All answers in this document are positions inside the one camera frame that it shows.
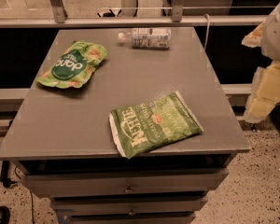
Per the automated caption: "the black floor cable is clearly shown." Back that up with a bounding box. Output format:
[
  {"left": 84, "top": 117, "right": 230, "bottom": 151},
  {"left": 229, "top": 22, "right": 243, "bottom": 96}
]
[{"left": 0, "top": 142, "right": 35, "bottom": 224}]

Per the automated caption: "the grey drawer cabinet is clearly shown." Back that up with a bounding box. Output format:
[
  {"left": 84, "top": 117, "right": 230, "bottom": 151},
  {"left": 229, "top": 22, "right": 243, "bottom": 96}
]
[{"left": 0, "top": 28, "right": 249, "bottom": 224}]

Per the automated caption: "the grey metal rail frame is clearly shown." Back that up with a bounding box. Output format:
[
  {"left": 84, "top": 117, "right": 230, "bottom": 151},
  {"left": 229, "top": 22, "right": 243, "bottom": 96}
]
[{"left": 0, "top": 0, "right": 280, "bottom": 28}]

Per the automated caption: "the green rice chip bag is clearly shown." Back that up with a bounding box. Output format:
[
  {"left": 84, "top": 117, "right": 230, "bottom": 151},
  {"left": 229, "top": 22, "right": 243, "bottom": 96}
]
[{"left": 37, "top": 40, "right": 107, "bottom": 89}]

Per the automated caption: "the green Kettle chip bag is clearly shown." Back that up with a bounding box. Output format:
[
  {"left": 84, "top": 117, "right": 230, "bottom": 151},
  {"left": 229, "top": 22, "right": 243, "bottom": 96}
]
[{"left": 109, "top": 91, "right": 203, "bottom": 159}]

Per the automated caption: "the white hanging cable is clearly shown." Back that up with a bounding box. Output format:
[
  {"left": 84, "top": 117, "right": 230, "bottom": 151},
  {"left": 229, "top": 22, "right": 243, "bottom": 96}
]
[{"left": 203, "top": 13, "right": 211, "bottom": 52}]

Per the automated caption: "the clear plastic water bottle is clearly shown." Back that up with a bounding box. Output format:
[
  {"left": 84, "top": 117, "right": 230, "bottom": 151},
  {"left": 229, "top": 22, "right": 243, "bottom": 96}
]
[{"left": 118, "top": 28, "right": 172, "bottom": 49}]

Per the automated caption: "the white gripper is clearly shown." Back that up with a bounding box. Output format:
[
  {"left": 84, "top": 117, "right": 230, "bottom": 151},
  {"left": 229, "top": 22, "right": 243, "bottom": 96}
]
[{"left": 242, "top": 3, "right": 280, "bottom": 123}]

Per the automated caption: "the black shoe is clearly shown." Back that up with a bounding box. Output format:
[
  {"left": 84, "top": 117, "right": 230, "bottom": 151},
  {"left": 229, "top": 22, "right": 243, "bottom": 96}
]
[{"left": 0, "top": 206, "right": 10, "bottom": 224}]

